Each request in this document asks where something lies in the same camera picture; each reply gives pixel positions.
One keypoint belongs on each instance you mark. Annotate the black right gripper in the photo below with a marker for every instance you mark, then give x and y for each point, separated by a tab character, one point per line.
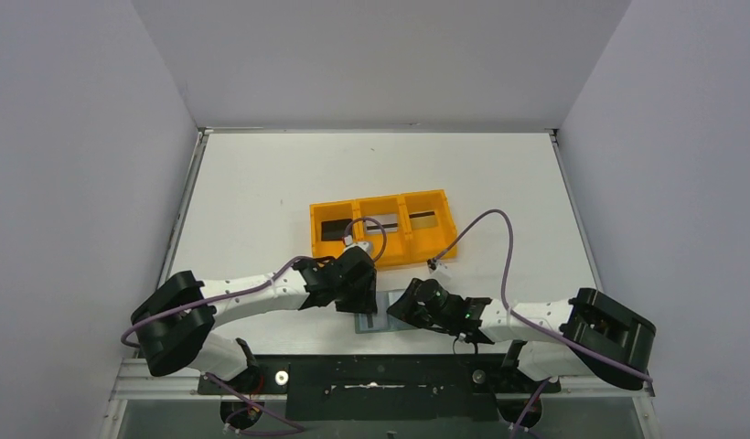
408	303

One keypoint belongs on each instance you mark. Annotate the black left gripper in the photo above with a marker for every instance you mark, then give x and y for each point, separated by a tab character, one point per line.
357	288

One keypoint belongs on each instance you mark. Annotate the green card holder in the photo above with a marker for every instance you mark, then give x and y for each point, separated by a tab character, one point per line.
384	299

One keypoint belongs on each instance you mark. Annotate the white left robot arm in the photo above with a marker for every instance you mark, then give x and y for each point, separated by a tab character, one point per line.
175	326

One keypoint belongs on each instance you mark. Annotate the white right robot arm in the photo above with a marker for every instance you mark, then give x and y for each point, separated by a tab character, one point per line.
589	334

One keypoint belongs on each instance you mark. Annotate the silver card middle bin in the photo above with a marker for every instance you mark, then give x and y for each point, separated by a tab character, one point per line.
388	222

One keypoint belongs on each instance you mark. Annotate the gold card end bin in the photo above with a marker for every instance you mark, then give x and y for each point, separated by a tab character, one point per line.
423	220

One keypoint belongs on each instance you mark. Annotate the yellow three-compartment bin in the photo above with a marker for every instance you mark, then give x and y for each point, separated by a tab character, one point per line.
401	248

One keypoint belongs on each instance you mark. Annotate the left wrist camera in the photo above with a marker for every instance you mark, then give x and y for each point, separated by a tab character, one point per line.
350	243

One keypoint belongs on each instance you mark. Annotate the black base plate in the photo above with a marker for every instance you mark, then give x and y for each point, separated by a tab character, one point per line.
472	387

